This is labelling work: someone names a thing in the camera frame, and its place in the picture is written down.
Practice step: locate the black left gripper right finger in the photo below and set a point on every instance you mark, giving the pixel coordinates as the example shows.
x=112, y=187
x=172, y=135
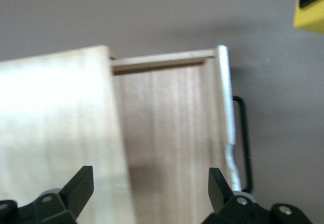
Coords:
x=219, y=196

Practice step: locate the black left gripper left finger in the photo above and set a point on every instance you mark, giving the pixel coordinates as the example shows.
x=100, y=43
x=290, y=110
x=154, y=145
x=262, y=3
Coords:
x=77, y=196

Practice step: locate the yellow cube block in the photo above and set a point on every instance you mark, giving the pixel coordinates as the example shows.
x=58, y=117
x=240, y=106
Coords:
x=311, y=18

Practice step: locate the wooden drawer with white front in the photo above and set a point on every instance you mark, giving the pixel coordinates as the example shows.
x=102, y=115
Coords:
x=164, y=132

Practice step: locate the wooden drawer cabinet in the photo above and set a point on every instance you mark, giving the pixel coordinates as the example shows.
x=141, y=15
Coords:
x=50, y=107

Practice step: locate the brown table cover mat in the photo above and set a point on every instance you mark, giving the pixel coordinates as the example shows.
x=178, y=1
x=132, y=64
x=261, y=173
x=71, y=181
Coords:
x=152, y=11

